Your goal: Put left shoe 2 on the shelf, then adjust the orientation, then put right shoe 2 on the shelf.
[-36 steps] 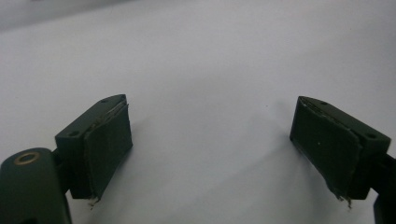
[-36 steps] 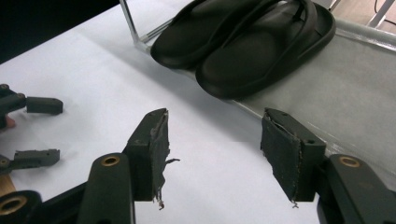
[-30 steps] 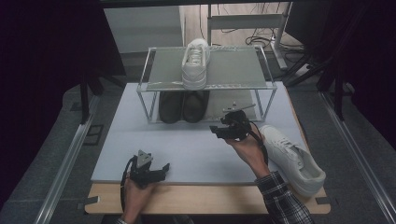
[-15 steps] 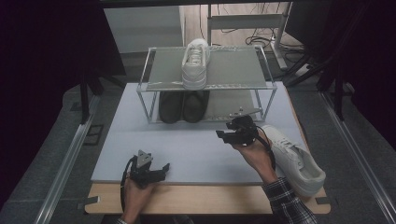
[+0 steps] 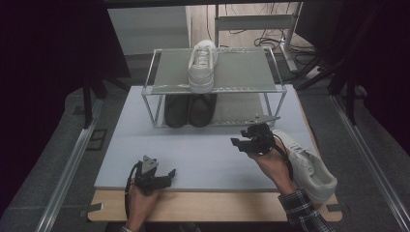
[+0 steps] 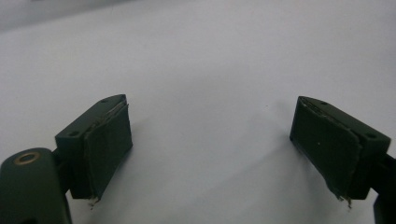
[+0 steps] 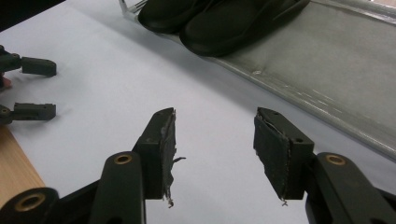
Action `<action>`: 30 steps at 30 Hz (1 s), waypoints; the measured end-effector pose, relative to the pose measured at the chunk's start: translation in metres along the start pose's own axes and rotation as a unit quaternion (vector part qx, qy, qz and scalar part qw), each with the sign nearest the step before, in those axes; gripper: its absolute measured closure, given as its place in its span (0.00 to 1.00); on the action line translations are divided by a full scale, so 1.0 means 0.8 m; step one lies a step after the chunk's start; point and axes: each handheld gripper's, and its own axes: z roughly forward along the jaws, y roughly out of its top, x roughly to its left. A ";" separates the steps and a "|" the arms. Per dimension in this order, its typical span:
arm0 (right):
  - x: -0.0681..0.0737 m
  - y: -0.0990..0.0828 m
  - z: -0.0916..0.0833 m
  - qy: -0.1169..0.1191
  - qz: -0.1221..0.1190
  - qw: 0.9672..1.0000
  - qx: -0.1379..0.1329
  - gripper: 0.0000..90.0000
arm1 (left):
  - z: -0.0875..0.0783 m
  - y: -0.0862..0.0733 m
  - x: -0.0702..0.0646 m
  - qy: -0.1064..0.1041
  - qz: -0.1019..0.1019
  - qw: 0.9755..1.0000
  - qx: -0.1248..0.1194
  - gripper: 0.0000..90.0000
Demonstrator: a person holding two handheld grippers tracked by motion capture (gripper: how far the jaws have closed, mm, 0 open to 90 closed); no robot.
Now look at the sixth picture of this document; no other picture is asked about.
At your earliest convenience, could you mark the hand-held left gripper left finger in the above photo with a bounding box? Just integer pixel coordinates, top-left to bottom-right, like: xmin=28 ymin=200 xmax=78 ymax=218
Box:
xmin=55 ymin=93 xmax=134 ymax=202

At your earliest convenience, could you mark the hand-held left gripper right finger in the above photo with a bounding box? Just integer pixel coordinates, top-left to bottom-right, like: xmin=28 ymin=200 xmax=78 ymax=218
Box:
xmin=289 ymin=95 xmax=391 ymax=203

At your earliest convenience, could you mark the pale grey table mat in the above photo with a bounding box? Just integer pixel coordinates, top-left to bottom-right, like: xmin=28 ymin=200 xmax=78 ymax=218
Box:
xmin=0 ymin=0 xmax=396 ymax=224

